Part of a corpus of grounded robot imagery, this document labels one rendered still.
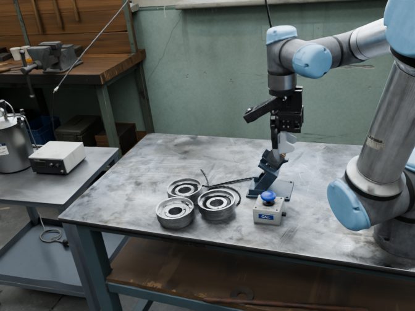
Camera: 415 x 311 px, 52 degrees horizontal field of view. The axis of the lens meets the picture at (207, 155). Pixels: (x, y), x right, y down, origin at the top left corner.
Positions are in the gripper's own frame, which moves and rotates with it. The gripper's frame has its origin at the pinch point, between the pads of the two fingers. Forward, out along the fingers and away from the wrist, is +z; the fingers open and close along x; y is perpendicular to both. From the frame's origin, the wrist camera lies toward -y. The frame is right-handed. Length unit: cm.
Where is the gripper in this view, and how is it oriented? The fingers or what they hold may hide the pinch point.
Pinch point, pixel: (276, 154)
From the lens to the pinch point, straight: 123.1
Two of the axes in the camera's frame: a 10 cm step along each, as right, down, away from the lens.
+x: 3.0, -4.7, 8.3
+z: 1.0, 8.8, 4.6
